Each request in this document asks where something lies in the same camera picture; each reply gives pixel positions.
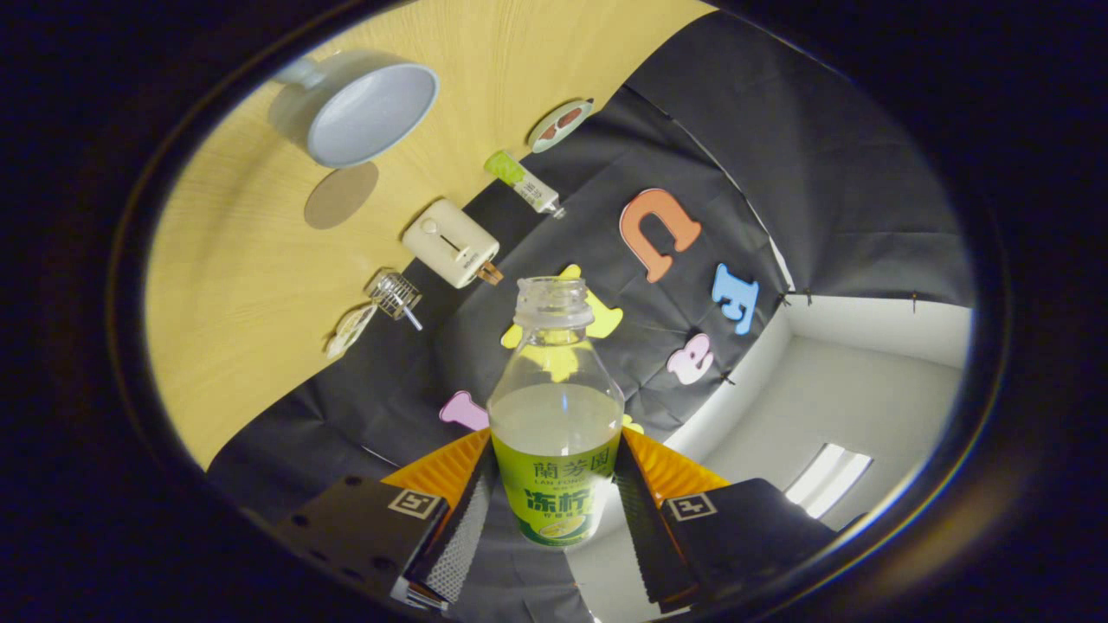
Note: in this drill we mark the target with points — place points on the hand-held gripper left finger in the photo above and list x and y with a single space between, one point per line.
463 536

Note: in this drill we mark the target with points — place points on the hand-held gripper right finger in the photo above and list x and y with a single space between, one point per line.
645 536

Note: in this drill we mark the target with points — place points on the green label juice bottle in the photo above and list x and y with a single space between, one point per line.
554 502

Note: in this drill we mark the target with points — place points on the round brown coaster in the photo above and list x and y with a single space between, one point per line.
340 196

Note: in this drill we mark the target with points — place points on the pale blue cup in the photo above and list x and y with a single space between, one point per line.
363 112

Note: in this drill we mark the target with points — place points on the small white label tea bottle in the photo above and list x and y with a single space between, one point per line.
524 183

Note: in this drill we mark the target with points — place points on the ceiling light panel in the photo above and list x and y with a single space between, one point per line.
827 480

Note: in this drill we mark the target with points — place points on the white straw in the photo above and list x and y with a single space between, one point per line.
413 319

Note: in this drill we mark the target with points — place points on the white divided condiment tray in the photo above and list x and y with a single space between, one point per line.
351 332

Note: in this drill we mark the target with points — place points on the brown bread slice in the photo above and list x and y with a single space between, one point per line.
490 273

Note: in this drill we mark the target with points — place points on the white toaster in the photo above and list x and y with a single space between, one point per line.
446 242

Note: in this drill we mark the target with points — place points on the wooden table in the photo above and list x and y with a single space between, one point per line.
234 346

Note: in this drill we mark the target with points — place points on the pale green plate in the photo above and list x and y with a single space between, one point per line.
537 143

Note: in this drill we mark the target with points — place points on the brown meat piece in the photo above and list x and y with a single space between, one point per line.
550 133
571 117

